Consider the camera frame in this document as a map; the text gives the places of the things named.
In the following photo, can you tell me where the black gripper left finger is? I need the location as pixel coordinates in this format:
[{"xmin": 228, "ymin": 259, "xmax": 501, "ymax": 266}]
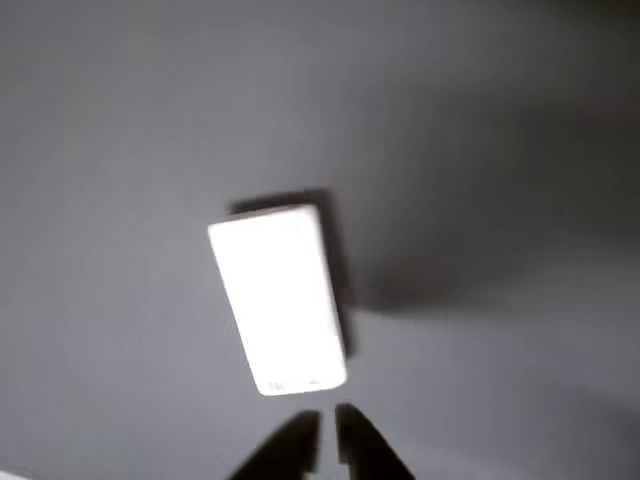
[{"xmin": 227, "ymin": 409, "xmax": 322, "ymax": 480}]

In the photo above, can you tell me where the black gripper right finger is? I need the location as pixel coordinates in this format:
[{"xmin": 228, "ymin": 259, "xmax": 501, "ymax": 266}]
[{"xmin": 334, "ymin": 402, "xmax": 417, "ymax": 480}]

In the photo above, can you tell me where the white eraser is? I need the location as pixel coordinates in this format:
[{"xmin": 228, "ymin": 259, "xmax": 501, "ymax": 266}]
[{"xmin": 207, "ymin": 203, "xmax": 348, "ymax": 397}]

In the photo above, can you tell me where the grey textured mat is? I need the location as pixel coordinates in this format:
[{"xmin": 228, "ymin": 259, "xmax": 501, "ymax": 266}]
[{"xmin": 0, "ymin": 0, "xmax": 640, "ymax": 480}]

